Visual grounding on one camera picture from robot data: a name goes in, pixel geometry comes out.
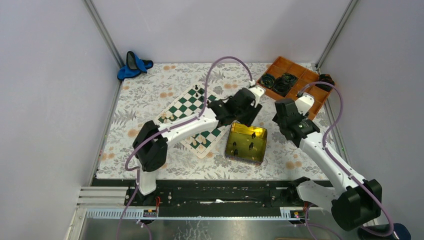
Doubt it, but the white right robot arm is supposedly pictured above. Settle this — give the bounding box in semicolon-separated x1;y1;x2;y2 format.
272;93;382;231

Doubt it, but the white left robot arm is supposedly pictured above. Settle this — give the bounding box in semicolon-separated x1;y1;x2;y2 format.
130;84;266;206

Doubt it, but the green white chess board mat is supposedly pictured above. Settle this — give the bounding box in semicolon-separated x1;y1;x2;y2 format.
155;84;231;159

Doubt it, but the floral patterned tablecloth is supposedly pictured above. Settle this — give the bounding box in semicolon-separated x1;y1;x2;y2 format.
97;62;346;182

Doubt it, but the black tape roll left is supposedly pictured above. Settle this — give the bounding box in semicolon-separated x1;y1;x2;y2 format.
259;73;276;89

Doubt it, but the black tape roll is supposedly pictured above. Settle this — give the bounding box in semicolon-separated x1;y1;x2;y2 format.
272;73;298;97
315;74;335;93
259;73;276;89

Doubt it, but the yellow metal tray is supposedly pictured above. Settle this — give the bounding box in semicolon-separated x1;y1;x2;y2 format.
224;122;268;166

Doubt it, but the black tape roll middle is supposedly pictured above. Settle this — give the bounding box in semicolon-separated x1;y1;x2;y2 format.
272;73;298;97

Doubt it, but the orange compartment organizer box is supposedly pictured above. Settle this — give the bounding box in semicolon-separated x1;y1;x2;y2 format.
256;56;335;120

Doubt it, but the black tape roll right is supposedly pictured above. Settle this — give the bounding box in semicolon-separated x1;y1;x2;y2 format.
315;74;335;93

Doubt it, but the blue black cloth glove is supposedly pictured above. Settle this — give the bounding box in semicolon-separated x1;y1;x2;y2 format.
117;51;154;81

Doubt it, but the dark cylinder bottom right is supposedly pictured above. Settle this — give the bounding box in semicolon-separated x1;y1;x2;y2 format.
357;223;412;240

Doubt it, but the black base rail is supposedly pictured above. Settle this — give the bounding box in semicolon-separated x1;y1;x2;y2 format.
91;178;307;218

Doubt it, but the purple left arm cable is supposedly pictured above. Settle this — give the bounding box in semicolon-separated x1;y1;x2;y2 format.
114;56;256;240

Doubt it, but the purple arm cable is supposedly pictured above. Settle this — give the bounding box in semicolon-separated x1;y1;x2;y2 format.
114;56;256;240
296;81;395;240

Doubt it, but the aluminium frame post right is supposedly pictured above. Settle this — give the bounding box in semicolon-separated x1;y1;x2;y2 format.
315;0;360;73

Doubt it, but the aluminium frame post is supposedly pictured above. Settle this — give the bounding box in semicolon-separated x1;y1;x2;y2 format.
315;0;360;73
82;0;124;68

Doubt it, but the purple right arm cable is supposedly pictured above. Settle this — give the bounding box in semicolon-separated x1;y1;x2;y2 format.
296;81;395;240

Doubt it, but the aluminium frame post left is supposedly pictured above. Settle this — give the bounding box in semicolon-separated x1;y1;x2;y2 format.
82;0;124;68

